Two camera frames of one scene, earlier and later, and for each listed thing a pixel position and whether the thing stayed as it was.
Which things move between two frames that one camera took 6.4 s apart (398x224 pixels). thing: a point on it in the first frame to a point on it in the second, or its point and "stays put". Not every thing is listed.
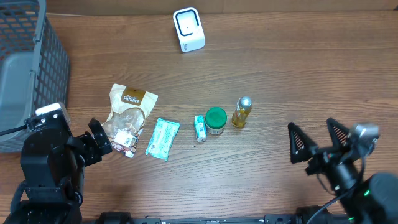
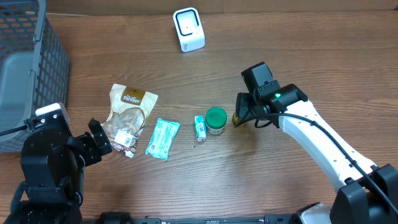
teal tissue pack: x=199 y=126 stays put
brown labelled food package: x=125 y=122 stays put
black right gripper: x=321 y=158 to x=245 y=112
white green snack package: x=162 y=139 stays put
